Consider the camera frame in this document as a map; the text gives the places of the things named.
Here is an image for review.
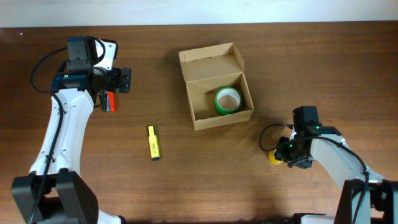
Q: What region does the green tape roll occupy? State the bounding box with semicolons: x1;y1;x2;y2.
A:
215;87;243;115

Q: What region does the yellow highlighter marker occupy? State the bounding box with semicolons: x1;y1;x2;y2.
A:
147;126;160;161

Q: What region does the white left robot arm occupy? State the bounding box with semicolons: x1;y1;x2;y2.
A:
11;36;132;223

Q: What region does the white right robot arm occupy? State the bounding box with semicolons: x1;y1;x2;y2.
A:
274;134;397;223

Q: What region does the cardboard box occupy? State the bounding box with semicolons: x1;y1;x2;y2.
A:
178;43;254;131

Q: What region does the yellow tape roll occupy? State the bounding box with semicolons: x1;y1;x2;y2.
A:
268;150;283;165

